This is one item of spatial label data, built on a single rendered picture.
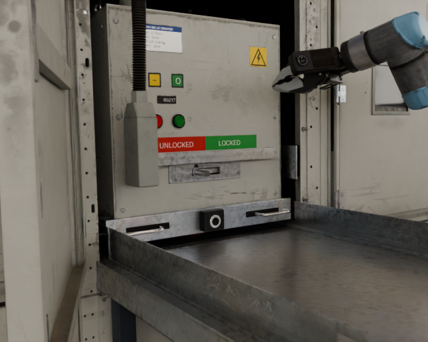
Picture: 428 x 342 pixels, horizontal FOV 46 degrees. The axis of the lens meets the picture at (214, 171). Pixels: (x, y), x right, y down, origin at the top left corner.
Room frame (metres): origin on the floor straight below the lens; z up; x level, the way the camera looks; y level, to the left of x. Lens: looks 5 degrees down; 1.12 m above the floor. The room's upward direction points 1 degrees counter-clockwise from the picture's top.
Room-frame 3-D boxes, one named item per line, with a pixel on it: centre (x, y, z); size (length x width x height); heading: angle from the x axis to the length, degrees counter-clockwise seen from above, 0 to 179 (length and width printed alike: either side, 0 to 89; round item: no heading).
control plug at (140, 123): (1.07, 0.15, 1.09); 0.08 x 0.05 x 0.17; 34
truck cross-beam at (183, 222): (1.26, 0.03, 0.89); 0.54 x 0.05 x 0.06; 124
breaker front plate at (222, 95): (1.24, 0.02, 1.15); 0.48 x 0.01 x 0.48; 124
